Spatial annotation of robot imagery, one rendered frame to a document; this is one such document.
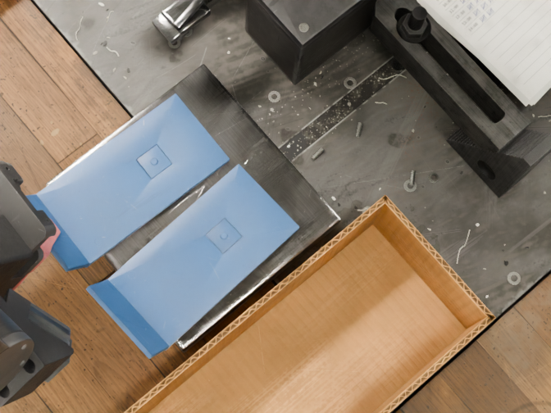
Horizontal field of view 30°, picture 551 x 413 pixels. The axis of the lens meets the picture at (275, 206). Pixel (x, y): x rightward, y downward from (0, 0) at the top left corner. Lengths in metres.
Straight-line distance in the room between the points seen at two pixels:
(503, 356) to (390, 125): 0.21
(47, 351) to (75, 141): 0.25
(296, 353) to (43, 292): 0.20
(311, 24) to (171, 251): 0.20
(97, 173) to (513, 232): 0.34
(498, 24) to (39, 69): 0.37
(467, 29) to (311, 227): 0.20
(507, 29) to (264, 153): 0.22
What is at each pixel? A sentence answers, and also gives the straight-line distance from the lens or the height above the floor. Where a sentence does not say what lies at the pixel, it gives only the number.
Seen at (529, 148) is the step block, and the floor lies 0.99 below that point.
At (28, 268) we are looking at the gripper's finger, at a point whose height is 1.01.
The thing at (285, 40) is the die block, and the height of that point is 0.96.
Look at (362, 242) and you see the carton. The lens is 0.82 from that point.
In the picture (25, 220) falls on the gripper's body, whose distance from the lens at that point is 0.69.
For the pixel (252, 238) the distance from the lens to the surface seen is 0.80.
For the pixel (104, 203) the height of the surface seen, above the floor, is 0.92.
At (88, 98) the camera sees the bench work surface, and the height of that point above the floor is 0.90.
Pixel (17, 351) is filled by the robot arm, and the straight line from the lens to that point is 0.61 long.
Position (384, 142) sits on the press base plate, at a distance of 0.85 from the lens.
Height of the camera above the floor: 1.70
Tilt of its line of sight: 75 degrees down
